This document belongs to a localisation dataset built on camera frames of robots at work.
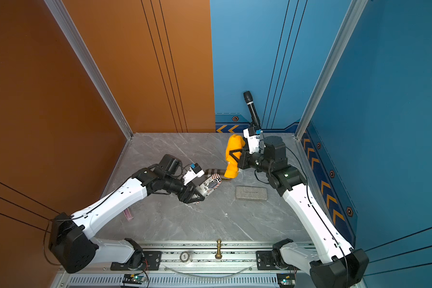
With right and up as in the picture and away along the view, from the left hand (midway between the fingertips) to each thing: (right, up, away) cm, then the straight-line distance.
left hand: (201, 192), depth 75 cm
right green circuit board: (+34, -34, -4) cm, 49 cm away
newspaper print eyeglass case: (+4, +4, -4) cm, 7 cm away
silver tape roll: (-6, -24, -5) cm, 25 cm away
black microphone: (+28, +35, +25) cm, 51 cm away
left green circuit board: (-26, -33, -5) cm, 42 cm away
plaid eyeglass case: (+4, +8, +1) cm, 9 cm away
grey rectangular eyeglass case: (+23, -4, +15) cm, 28 cm away
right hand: (+13, +17, -6) cm, 22 cm away
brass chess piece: (+7, -26, -1) cm, 27 cm away
